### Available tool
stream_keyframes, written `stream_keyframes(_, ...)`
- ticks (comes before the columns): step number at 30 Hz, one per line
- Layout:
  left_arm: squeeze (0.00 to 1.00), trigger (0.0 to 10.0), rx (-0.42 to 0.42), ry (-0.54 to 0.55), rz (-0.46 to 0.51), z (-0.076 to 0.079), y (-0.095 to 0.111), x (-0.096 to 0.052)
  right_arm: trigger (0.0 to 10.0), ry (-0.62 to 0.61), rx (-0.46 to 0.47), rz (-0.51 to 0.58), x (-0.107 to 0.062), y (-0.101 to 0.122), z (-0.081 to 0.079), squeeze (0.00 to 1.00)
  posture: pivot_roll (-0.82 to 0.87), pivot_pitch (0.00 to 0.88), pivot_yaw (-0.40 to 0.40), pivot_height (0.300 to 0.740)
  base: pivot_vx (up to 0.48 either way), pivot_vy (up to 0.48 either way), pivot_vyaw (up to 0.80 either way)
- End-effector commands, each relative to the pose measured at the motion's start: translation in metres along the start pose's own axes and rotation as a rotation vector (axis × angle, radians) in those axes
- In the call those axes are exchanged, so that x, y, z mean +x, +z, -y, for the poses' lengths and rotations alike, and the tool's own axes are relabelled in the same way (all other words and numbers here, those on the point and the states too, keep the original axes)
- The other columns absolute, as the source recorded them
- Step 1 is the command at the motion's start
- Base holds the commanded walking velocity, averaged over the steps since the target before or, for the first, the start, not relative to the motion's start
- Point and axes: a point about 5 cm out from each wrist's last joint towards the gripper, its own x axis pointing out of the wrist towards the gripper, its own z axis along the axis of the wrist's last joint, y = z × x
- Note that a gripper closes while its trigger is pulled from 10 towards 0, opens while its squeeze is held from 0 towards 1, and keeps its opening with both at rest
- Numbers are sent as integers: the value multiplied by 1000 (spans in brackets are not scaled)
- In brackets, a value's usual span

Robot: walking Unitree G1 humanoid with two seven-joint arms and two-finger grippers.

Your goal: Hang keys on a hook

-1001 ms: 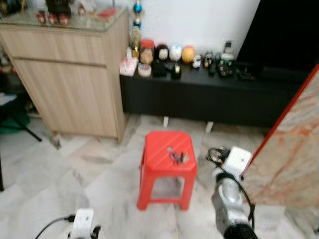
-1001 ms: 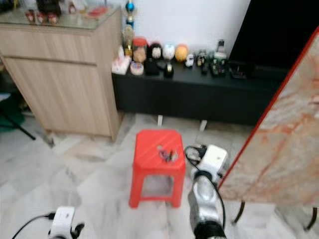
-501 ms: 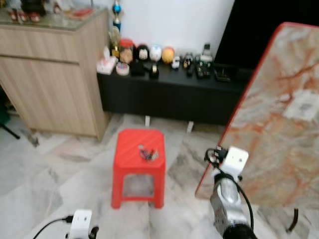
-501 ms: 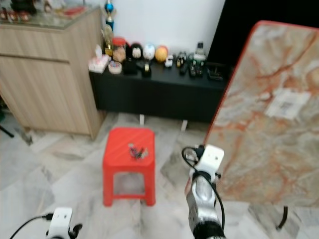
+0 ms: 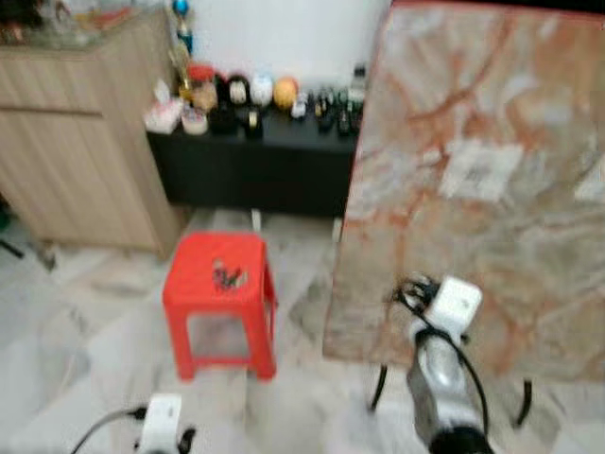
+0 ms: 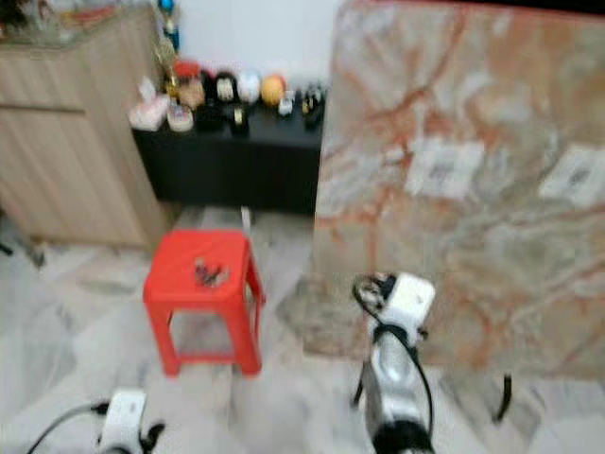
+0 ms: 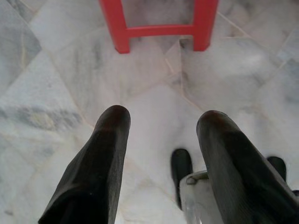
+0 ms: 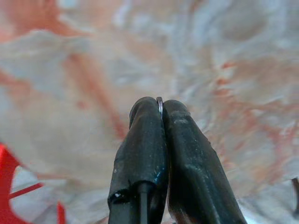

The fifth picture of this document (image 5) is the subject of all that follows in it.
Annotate brown plush toy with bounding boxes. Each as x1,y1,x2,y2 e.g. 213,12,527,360
189,81,218,113

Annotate black floor stand leg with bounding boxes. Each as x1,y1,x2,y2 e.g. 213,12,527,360
0,236,26,259

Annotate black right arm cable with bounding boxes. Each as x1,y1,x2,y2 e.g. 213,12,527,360
392,284,491,438

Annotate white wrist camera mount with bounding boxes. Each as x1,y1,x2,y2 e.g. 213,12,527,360
142,394,182,454
427,276,484,340

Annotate white tissue box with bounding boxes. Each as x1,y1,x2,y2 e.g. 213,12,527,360
145,95,182,133

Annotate red plastic stool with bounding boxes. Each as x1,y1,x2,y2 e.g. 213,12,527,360
162,232,278,382

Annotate black and white plush toy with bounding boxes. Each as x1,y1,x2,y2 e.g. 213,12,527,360
227,74,251,107

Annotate marble pattern table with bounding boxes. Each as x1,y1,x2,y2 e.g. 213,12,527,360
321,0,605,428

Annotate black yellow penguin toy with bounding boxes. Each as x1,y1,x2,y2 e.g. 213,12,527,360
312,87,334,129

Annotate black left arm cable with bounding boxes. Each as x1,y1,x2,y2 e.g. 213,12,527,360
71,407,150,454

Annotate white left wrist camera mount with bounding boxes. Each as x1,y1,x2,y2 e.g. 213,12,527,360
142,394,182,454

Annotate yellow orange plush toy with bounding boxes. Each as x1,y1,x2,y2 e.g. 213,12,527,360
272,76,300,110

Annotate gold trophy with blue ball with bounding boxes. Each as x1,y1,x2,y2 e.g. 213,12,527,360
170,0,195,91

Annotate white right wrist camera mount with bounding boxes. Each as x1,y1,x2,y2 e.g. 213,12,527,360
427,276,484,340

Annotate black low sideboard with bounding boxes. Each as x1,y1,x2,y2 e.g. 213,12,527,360
147,113,365,218

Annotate light wood cabinet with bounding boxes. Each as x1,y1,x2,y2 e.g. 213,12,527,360
0,9,185,256

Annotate red lidded jar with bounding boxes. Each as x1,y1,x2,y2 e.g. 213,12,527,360
187,61,216,84

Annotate bunch of keys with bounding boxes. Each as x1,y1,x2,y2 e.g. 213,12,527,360
212,260,249,291

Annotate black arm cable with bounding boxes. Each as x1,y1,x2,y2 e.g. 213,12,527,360
392,284,491,438
71,407,150,454

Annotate large white paper label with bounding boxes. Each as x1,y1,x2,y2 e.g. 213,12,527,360
440,142,526,202

